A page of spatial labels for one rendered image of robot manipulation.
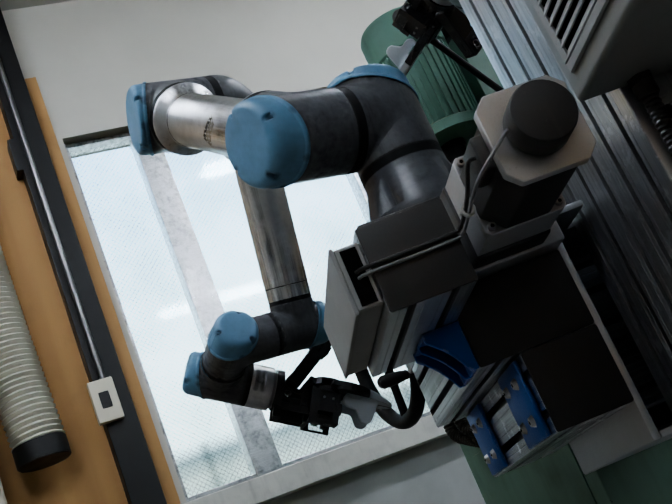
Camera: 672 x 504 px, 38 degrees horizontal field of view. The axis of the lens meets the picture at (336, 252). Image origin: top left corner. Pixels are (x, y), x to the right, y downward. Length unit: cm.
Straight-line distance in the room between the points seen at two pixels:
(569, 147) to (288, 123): 46
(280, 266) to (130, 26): 224
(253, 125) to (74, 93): 238
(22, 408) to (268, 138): 182
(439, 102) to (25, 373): 148
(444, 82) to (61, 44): 191
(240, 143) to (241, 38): 256
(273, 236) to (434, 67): 64
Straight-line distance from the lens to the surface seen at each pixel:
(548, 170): 85
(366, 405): 173
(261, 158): 123
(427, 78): 210
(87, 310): 313
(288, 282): 164
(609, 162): 105
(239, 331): 158
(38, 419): 291
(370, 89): 131
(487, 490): 207
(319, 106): 125
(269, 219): 165
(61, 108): 355
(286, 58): 381
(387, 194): 127
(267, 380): 169
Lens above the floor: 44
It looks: 18 degrees up
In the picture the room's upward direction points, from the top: 23 degrees counter-clockwise
